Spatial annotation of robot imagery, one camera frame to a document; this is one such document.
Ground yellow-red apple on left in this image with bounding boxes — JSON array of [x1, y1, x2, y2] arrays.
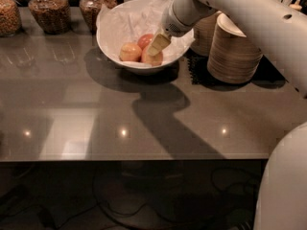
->
[[119, 42, 142, 61]]

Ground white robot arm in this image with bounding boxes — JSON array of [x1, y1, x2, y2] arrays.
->
[[148, 0, 307, 98]]

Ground white robot base shell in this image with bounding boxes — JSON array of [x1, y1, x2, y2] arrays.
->
[[253, 123, 307, 230]]

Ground white ceramic bowl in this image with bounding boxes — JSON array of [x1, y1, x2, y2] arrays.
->
[[96, 0, 194, 75]]

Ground red apple at back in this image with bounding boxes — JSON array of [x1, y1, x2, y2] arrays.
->
[[137, 34, 154, 49]]

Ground rear stack of paper bowls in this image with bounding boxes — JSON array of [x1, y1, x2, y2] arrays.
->
[[191, 11, 220, 57]]

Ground middle glass jar of cereal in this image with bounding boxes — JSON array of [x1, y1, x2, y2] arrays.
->
[[28, 0, 71, 35]]

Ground yellow-red apple on right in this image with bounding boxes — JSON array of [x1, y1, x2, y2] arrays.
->
[[141, 47, 163, 66]]

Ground black cables under table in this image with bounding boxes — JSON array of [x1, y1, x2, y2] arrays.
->
[[0, 163, 267, 230]]

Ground black mesh mat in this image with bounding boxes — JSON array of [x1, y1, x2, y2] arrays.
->
[[185, 50, 223, 86]]

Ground glass jar of cereal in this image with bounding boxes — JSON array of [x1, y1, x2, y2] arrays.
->
[[0, 0, 22, 37], [79, 0, 117, 34], [28, 0, 71, 35]]

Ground white tissue paper liner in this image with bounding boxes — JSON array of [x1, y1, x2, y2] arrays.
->
[[96, 0, 196, 62]]

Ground yellow-red apple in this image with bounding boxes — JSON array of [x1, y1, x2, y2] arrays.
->
[[119, 42, 142, 61], [141, 47, 163, 66]]

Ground right glass jar of cereal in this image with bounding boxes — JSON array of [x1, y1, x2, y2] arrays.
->
[[79, 0, 117, 34]]

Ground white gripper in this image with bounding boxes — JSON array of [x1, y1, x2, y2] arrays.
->
[[147, 0, 216, 57]]

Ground left glass jar of cereal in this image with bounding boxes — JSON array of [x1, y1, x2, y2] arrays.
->
[[0, 0, 22, 37]]

